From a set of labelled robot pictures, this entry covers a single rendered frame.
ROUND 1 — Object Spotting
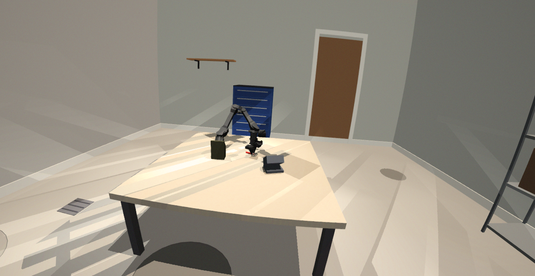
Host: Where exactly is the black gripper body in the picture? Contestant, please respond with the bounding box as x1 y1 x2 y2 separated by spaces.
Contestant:
245 138 258 150

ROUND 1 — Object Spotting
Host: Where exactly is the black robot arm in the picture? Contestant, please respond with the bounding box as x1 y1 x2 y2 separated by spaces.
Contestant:
215 104 266 148

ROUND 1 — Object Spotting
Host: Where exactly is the grey square panel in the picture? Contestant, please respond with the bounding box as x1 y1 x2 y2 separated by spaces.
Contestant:
263 155 284 174

